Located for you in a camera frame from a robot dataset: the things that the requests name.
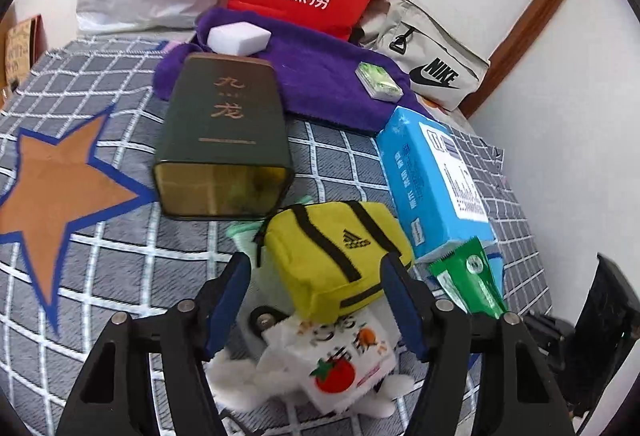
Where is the green foil sachet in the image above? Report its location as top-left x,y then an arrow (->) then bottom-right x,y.
427,236 -> 508,319

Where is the printed cardboard box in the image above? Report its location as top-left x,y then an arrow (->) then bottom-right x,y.
2,15 -> 43,93

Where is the small green tissue pack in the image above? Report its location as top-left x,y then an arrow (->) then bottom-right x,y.
355,61 -> 405,101

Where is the blue tissue pack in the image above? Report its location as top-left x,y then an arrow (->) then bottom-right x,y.
375,106 -> 501,262

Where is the yellow mini duffel bag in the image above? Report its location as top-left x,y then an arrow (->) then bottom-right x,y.
255,200 -> 416,323

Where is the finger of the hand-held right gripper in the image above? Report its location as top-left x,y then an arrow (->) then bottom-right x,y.
522,316 -> 576,367

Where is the white sponge block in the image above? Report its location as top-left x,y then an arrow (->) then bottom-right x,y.
207,21 -> 272,58

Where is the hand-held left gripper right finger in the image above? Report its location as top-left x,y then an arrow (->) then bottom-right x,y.
380,253 -> 576,436

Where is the white plush toy tomato print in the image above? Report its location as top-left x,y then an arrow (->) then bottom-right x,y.
205,303 -> 416,417

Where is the grey grid star blanket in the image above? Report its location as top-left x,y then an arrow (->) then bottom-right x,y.
0,33 -> 551,436

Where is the dark green tin box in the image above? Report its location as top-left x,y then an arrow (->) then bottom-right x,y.
151,53 -> 296,222

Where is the brown wooden door trim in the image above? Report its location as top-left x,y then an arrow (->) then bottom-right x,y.
457,0 -> 591,119

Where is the beige waist bag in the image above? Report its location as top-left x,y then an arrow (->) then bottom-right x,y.
357,0 -> 492,112

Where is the small black wheel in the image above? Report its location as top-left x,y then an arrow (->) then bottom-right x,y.
248,308 -> 287,337

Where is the purple towel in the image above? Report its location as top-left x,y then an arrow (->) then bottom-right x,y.
152,7 -> 436,139

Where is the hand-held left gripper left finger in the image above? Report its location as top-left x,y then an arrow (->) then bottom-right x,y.
55,253 -> 253,436

